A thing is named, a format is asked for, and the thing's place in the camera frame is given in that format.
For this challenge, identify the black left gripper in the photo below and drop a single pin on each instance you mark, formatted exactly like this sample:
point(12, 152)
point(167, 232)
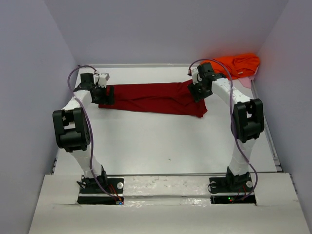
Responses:
point(105, 95)

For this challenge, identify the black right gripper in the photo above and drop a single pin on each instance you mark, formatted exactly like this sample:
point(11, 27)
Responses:
point(198, 90)

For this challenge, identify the dark red t shirt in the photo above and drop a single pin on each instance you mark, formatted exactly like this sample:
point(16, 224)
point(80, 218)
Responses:
point(162, 98)

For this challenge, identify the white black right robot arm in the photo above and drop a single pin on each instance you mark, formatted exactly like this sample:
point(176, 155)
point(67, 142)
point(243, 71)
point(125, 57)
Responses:
point(247, 123)

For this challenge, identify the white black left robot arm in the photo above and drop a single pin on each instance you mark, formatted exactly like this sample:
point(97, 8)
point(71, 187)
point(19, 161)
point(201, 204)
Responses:
point(73, 129)

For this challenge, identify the pink t shirt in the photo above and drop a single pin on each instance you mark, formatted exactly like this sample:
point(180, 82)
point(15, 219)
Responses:
point(246, 81)

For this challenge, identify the orange t shirt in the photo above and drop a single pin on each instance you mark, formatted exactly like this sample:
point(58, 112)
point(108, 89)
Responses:
point(241, 66)

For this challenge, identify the white cardboard front cover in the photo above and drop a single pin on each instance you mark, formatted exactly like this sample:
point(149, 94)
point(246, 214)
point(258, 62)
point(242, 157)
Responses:
point(169, 205)

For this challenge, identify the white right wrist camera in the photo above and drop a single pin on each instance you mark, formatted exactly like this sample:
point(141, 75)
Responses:
point(194, 74)

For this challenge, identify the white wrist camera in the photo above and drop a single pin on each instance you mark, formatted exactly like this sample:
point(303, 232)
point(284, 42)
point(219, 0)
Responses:
point(101, 79)
point(194, 74)

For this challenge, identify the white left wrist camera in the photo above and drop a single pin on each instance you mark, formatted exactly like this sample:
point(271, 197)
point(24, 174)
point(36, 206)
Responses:
point(101, 79)

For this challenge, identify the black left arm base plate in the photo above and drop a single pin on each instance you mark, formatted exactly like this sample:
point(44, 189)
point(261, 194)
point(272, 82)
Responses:
point(93, 195)

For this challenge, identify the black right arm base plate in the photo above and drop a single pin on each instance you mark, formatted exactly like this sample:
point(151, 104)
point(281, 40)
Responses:
point(223, 194)

